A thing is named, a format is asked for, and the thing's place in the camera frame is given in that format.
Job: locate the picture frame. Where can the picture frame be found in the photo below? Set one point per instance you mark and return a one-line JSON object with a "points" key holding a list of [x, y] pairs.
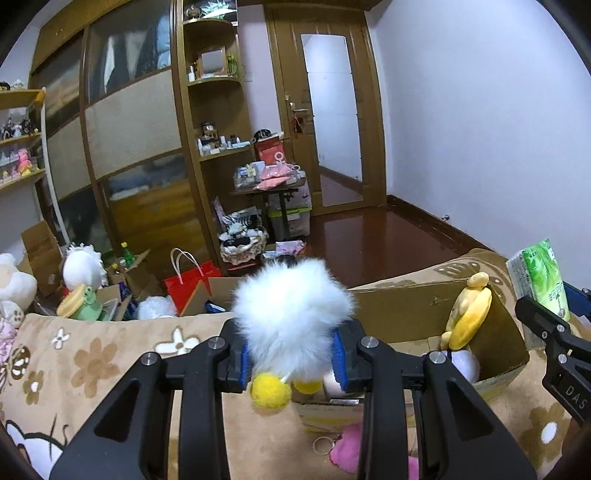
{"points": [[212, 61]]}

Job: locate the flat brown cardboard box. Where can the flat brown cardboard box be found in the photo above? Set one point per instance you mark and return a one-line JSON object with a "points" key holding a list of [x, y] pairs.
{"points": [[219, 288]]}

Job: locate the small wooden table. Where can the small wooden table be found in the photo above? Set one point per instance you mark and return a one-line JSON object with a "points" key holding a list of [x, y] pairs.
{"points": [[272, 193]]}

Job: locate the white round plush toy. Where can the white round plush toy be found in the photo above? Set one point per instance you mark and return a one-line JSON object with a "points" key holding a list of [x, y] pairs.
{"points": [[81, 267]]}

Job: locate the wooden corner shelf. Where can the wooden corner shelf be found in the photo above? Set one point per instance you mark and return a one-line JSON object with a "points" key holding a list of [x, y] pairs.
{"points": [[221, 184]]}

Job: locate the white cat plush toy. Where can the white cat plush toy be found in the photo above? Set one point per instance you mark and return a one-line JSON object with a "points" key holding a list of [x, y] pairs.
{"points": [[16, 286]]}

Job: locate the purple and white plush toy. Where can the purple and white plush toy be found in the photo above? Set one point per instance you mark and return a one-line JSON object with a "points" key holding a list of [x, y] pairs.
{"points": [[464, 364]]}

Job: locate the plain cardboard box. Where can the plain cardboard box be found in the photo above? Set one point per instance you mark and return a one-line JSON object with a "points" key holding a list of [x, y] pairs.
{"points": [[39, 249]]}

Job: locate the printed cardboard box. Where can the printed cardboard box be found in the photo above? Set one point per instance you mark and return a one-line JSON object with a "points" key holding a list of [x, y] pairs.
{"points": [[406, 314]]}

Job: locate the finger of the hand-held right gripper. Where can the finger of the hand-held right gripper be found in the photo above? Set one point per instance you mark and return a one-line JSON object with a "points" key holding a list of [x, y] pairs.
{"points": [[540, 318], [579, 302]]}

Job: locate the pink plush toy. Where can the pink plush toy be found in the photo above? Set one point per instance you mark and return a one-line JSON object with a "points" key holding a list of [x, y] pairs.
{"points": [[346, 450]]}

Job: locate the red paper bag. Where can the red paper bag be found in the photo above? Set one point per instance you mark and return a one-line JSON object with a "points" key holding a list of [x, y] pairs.
{"points": [[189, 288]]}

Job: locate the white pole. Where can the white pole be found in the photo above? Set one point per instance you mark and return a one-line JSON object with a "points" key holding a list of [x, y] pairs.
{"points": [[53, 184]]}

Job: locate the translucent storage box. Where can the translucent storage box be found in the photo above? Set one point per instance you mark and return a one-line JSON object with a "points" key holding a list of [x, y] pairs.
{"points": [[298, 214]]}

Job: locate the pink packets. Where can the pink packets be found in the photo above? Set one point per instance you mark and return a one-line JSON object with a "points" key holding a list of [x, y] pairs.
{"points": [[277, 175]]}

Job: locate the small open cardboard box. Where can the small open cardboard box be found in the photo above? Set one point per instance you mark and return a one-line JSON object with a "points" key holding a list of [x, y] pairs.
{"points": [[291, 248]]}

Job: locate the green glass bottle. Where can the green glass bottle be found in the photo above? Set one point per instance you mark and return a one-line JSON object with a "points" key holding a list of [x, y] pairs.
{"points": [[127, 254]]}

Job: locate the yellow dog plush toy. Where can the yellow dog plush toy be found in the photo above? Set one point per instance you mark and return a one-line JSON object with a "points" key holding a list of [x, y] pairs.
{"points": [[471, 318]]}

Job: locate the wooden wardrobe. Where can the wooden wardrobe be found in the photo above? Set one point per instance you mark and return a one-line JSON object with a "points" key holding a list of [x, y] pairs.
{"points": [[134, 120]]}

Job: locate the green frog plush toy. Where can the green frog plush toy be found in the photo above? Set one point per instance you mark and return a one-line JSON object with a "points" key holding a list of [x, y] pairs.
{"points": [[85, 307]]}

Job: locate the wooden door with glass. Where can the wooden door with glass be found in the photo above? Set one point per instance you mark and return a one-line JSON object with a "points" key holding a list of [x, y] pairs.
{"points": [[286, 60]]}

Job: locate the lace trimmed basket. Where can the lace trimmed basket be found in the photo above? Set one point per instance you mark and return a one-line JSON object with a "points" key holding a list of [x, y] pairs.
{"points": [[242, 251]]}

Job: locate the pink cloth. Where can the pink cloth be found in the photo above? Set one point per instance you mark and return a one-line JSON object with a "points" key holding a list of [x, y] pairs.
{"points": [[4, 341]]}

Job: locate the green tissue packet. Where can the green tissue packet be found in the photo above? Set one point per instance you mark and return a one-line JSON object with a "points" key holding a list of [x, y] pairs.
{"points": [[535, 272]]}

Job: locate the red box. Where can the red box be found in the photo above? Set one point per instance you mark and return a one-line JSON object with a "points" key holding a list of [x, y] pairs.
{"points": [[268, 148]]}

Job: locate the wall shelf with figurines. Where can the wall shelf with figurines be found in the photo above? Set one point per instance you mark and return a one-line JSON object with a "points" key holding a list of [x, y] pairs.
{"points": [[21, 138]]}

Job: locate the metal keyring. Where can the metal keyring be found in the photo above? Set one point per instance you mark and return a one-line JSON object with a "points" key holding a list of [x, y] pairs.
{"points": [[323, 445]]}

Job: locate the cardboard box with bottles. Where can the cardboard box with bottles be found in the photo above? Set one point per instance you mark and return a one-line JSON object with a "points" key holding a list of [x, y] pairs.
{"points": [[138, 281]]}

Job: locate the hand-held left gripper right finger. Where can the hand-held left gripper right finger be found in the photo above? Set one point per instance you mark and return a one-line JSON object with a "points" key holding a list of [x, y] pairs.
{"points": [[340, 364]]}

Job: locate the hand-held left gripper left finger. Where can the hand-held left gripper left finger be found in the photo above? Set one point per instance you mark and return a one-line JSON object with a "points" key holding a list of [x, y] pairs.
{"points": [[244, 369]]}

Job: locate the white fluffy plush toy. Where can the white fluffy plush toy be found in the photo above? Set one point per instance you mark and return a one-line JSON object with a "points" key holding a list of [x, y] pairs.
{"points": [[291, 304]]}

